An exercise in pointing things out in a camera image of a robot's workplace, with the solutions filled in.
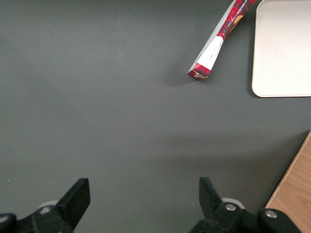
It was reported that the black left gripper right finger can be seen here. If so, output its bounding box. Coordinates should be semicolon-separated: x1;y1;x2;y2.
189;176;244;233

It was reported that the wooden two-drawer cabinet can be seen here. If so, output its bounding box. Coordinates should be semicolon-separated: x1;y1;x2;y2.
264;130;311;233

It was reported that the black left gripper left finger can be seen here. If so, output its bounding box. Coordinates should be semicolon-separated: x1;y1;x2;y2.
31;178;91;233

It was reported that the red cookie box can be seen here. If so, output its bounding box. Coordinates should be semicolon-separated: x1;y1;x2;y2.
187;0;257;82

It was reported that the beige plastic tray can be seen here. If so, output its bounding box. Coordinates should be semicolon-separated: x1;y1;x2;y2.
251;0;311;98

